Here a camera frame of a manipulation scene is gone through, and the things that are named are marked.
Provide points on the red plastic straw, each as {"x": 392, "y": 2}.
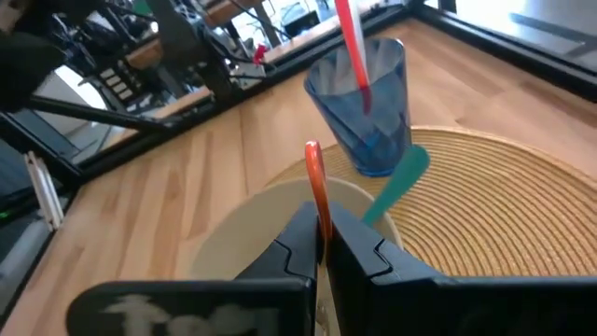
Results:
{"x": 350, "y": 37}

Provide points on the round woven straw placemat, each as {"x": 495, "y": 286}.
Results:
{"x": 490, "y": 210}

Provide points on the black power strip white switches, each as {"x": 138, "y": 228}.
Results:
{"x": 119, "y": 81}

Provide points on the white aluminium post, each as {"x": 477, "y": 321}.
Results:
{"x": 44, "y": 191}

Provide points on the white bowl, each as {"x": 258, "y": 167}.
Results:
{"x": 242, "y": 233}

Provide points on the blue faceted plastic cup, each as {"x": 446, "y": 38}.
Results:
{"x": 373, "y": 140}

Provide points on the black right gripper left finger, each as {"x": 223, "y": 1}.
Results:
{"x": 289, "y": 266}

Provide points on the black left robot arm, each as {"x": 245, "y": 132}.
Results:
{"x": 177, "y": 32}

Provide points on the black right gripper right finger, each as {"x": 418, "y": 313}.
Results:
{"x": 364, "y": 280}

